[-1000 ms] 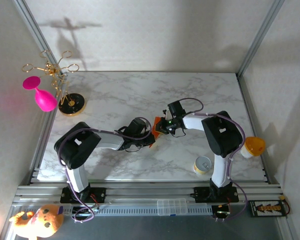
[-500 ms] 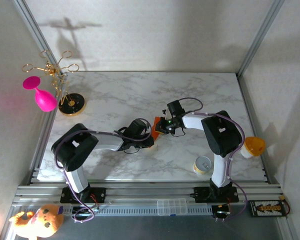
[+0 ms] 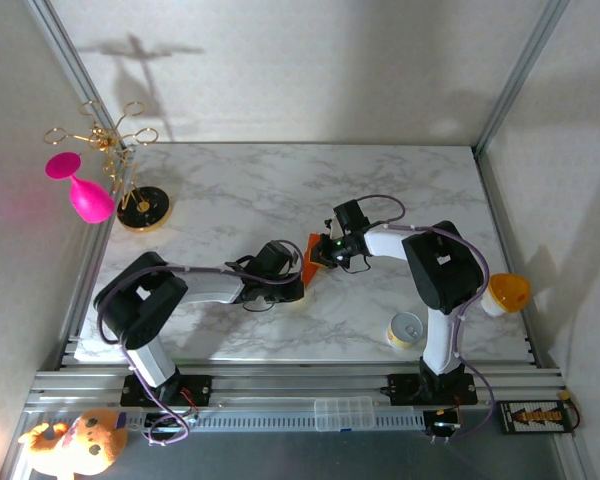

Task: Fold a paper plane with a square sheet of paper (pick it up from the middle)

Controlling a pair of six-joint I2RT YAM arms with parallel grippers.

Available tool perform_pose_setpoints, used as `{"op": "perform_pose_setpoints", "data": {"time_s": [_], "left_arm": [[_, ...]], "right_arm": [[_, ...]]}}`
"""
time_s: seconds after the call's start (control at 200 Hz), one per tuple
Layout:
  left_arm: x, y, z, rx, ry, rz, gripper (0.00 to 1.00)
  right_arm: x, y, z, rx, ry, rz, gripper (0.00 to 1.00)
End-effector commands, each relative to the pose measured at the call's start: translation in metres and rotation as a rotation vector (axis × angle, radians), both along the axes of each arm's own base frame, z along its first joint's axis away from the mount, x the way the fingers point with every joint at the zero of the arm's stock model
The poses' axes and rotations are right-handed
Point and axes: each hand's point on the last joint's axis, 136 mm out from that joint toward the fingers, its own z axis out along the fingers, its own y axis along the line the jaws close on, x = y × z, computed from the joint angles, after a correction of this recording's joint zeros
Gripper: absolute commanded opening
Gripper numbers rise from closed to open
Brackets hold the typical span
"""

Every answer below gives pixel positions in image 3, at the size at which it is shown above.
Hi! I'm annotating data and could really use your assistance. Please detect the orange paper sheet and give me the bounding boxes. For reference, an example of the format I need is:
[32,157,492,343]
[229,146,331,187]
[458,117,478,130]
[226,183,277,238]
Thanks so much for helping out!
[302,232,327,290]

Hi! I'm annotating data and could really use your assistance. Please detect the yellow tin can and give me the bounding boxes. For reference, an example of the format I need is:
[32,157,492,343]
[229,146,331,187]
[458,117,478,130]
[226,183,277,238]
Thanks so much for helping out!
[385,311,425,350]

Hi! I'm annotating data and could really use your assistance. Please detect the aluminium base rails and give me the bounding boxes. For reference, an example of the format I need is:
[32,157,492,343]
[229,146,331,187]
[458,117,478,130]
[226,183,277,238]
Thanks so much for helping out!
[24,364,566,414]

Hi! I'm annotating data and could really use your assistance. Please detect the gold glass rack stand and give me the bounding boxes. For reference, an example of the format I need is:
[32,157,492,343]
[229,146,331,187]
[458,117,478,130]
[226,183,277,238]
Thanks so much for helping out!
[43,99,174,234]

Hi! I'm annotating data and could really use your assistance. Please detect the clear plastic organizer box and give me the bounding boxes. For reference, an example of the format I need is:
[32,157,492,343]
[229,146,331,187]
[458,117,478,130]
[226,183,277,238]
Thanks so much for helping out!
[313,396,376,432]

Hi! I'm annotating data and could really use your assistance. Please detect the pink wine glass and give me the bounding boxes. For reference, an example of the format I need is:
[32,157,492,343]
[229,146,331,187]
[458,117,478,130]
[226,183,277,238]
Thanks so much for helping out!
[44,151,117,225]

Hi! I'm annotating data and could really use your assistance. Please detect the black controller module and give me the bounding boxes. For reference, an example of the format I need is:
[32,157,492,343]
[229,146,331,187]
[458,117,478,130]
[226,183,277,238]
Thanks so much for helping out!
[423,408,464,444]

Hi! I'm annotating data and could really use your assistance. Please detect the orange plush toy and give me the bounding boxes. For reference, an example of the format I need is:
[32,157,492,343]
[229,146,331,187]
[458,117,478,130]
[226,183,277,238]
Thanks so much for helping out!
[17,408,129,476]

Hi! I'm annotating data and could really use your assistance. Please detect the black charging board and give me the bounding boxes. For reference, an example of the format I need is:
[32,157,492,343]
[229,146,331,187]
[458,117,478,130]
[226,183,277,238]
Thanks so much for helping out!
[496,399,579,435]

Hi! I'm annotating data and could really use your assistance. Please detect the yellow connector power lead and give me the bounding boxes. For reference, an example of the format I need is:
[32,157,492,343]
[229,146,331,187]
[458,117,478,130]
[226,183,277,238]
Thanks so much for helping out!
[557,391,585,432]

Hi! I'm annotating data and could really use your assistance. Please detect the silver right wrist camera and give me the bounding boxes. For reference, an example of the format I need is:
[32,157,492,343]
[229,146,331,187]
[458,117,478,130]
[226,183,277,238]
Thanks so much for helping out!
[324,215,347,242]

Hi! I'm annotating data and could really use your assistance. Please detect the aluminium side rail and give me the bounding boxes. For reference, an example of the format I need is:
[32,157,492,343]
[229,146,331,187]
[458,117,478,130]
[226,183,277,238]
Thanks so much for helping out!
[54,149,136,371]
[473,149,544,371]

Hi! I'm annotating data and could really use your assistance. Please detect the grey slotted cable duct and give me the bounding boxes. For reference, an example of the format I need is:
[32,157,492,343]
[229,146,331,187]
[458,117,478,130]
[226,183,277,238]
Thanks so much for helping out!
[124,405,429,432]

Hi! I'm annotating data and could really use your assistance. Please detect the aluminium frame post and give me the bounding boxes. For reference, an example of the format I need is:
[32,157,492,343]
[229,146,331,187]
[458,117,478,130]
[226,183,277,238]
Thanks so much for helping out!
[27,0,137,169]
[472,0,571,155]

